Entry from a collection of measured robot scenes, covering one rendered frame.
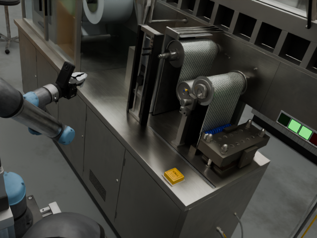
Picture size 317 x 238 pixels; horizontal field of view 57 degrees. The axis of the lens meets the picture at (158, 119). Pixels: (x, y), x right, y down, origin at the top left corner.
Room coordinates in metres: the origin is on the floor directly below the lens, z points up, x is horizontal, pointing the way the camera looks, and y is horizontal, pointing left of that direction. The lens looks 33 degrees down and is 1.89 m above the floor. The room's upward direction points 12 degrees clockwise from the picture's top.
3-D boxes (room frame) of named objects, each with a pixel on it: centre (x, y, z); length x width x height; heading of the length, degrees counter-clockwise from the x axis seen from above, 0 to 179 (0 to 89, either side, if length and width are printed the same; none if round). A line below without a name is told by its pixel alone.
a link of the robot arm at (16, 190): (0.69, 0.48, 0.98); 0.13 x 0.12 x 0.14; 69
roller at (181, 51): (1.59, -0.11, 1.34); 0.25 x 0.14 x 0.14; 134
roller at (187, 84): (1.49, -0.19, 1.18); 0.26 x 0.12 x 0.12; 134
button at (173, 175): (1.04, -0.13, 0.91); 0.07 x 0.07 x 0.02; 44
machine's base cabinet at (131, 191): (2.03, 0.43, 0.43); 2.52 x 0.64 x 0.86; 44
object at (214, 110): (1.36, -0.31, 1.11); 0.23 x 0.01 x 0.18; 134
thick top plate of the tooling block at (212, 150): (1.30, -0.43, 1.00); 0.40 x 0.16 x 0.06; 134
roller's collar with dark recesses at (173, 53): (1.48, 0.00, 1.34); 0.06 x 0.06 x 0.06; 44
